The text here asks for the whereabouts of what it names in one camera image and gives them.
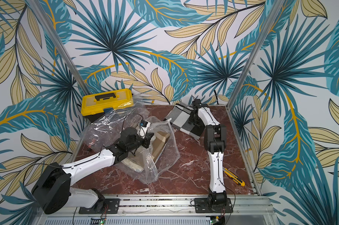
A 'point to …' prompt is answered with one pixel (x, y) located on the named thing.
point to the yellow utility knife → (235, 178)
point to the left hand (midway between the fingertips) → (152, 135)
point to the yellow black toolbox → (92, 105)
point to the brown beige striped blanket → (147, 156)
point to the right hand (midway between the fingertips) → (195, 123)
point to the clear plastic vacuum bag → (105, 132)
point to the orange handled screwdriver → (88, 147)
